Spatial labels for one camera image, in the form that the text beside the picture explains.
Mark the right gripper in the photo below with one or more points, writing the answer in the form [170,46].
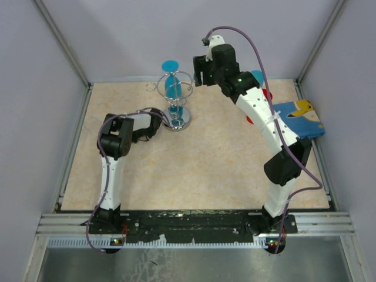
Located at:
[200,65]

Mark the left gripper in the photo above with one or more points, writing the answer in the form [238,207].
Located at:
[134,139]

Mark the teal wine glass front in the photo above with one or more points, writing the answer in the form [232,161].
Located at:
[258,76]

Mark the red wine glass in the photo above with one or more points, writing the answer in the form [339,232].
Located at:
[258,107]

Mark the blue pikachu cloth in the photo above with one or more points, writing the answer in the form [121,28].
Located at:
[301,118]

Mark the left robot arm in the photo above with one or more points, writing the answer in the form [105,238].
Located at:
[115,137]

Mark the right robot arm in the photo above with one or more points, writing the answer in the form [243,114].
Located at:
[290,153]

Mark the chrome wine glass rack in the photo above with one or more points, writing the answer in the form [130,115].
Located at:
[187,90]

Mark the blue wine glass back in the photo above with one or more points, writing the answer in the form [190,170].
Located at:
[173,91]

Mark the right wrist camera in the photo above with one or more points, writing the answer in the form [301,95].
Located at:
[211,42]

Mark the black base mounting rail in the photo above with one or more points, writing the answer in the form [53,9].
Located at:
[186,226]

